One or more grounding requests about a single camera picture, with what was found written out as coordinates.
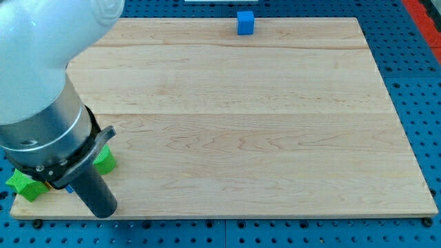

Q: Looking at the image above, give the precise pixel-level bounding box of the blue cube block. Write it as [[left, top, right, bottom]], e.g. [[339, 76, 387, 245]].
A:
[[237, 10, 255, 35]]

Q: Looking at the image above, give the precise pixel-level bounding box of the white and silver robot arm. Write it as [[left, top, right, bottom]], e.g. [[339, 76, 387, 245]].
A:
[[1, 0, 125, 218]]

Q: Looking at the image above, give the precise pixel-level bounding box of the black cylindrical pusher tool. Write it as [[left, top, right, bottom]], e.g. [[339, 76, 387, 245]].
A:
[[68, 164, 117, 218]]

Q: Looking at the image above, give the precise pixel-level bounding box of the green cylinder block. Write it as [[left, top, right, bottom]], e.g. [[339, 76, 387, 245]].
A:
[[93, 145, 116, 175]]

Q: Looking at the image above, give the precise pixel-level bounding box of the yellow block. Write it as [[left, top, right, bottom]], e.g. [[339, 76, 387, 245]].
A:
[[44, 182, 52, 189]]

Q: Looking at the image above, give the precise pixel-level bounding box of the red strip top right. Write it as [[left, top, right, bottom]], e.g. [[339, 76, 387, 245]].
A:
[[402, 0, 440, 63]]

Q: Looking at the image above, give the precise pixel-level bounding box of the green star block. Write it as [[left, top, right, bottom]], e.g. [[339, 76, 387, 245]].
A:
[[6, 169, 49, 203]]

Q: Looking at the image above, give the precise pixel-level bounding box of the wooden board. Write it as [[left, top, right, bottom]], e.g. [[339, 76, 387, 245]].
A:
[[9, 17, 439, 220]]

